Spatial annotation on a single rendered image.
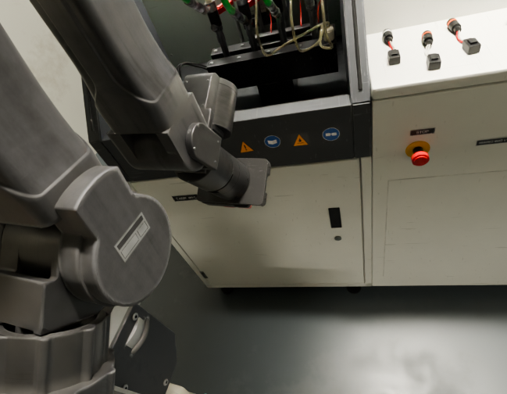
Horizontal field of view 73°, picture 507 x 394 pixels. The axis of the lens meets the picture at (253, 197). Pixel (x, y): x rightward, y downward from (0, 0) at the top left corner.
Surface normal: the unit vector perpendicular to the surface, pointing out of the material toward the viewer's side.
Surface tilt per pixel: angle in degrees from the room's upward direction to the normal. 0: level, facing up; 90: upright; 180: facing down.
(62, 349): 65
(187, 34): 90
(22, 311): 37
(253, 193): 27
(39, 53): 90
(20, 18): 90
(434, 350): 0
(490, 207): 90
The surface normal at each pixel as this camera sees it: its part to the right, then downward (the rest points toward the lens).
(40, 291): -0.37, -0.03
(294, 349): -0.25, -0.62
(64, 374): 0.68, 0.04
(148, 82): 0.83, -0.04
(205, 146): 0.93, 0.05
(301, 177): -0.11, 0.78
